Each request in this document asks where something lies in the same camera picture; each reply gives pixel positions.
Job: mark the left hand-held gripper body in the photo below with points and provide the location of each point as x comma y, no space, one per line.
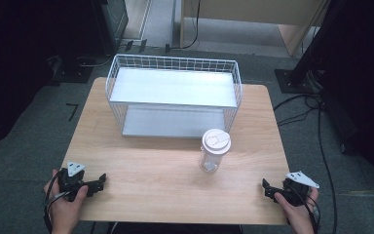
69,183

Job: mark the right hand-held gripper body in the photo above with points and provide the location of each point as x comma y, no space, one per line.
294,191

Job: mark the clear cup with white lid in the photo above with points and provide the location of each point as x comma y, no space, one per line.
216,141

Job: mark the person's right hand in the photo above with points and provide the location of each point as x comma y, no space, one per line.
297,214

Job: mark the person's left hand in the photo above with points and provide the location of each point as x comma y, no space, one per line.
65,211

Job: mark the black floor plate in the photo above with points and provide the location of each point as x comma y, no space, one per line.
73,70

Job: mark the black metal stand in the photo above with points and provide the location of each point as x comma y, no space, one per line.
308,55

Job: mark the black cabinet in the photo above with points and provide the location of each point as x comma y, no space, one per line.
110,22

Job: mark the light wooden furniture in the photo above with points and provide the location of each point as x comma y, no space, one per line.
256,11

